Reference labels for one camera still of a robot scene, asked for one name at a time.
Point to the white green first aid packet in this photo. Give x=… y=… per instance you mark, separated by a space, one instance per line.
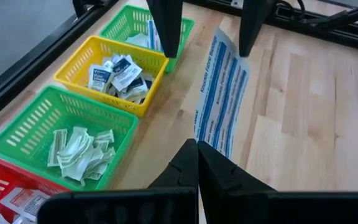
x=76 y=152
x=57 y=146
x=104 y=137
x=108 y=154
x=95 y=169

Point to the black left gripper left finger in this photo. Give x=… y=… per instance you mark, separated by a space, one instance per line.
x=179 y=174

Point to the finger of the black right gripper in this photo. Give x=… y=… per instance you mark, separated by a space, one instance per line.
x=253 y=28
x=166 y=28

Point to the white navy wipe packet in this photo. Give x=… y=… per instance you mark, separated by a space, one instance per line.
x=148 y=81
x=99 y=77
x=126 y=71
x=137 y=88
x=109 y=61

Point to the yellow plastic basket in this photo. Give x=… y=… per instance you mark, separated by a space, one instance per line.
x=73 y=62

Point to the green plastic basket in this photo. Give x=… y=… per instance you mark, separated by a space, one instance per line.
x=120 y=21
x=26 y=124

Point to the black clamp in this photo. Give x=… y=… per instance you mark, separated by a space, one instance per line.
x=79 y=6

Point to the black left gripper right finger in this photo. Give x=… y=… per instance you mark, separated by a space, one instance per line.
x=228 y=186

